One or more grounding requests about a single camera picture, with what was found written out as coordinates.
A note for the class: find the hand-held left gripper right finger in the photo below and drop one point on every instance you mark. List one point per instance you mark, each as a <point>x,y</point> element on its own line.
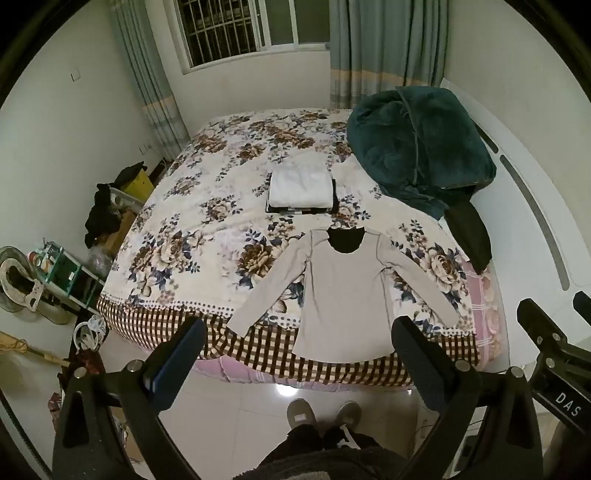
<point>415,364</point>

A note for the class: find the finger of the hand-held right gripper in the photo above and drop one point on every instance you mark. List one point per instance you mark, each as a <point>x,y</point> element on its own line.
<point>540,321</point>
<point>582,304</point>

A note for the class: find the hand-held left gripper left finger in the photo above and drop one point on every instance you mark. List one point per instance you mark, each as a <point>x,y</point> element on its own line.
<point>178,360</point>

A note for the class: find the beige long-sleeve shirt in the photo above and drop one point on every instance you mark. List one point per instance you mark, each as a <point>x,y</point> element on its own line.
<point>344,300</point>

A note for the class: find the black clothes pile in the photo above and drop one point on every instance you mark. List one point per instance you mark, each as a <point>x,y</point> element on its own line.
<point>102,217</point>

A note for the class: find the person's right shoe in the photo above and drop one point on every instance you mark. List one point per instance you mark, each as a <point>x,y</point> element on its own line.
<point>348,412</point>

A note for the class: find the person's shoe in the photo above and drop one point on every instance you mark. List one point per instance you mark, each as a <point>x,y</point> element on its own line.
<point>348,412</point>
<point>301,413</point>

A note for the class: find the person's left shoe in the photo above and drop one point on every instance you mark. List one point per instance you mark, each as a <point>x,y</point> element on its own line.
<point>301,413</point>

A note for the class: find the clear plastic bag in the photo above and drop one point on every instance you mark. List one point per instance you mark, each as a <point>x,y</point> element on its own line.
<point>99,261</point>

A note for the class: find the person's dark pants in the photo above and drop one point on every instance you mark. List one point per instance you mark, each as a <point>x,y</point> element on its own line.
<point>323,457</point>

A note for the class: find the white headboard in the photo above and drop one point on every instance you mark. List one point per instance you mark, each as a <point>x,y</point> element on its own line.
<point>531,175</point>

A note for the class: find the cardboard box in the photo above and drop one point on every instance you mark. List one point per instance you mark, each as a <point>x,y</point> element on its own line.
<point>121,230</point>

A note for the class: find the green storage rack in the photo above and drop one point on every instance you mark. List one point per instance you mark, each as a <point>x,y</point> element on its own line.
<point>64,272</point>

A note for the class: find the broom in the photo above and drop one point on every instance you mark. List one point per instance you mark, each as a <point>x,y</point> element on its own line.
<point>27,348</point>

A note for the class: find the clear plastic storage box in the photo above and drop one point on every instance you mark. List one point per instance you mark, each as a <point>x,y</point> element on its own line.
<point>125,199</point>

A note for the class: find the floral bedspread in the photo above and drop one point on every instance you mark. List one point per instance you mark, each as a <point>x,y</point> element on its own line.
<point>217,194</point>

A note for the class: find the yellow box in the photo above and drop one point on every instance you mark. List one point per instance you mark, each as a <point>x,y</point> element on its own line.
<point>138,187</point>

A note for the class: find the floor fan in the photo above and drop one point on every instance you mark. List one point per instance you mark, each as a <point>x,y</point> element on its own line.
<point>18,281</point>

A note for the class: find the black cloth on box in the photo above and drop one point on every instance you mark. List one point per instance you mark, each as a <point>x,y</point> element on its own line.
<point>129,173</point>

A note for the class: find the white folded garment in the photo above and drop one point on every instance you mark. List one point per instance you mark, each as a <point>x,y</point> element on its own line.
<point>300,187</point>

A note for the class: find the dark green plush blanket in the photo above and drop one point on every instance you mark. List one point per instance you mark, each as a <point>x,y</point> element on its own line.
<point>415,143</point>

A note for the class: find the narrow blue-green curtain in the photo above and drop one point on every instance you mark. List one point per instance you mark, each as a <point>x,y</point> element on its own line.
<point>147,83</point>

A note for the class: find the wide blue-green curtain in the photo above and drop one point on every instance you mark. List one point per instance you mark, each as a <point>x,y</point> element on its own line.
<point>383,46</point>

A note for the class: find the barred window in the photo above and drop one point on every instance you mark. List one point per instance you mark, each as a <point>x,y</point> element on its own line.
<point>240,27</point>

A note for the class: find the wall socket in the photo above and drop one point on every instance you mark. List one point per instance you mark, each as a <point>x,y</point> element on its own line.
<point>147,147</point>

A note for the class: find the wall switch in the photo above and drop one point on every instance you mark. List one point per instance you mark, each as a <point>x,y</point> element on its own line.
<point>76,74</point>

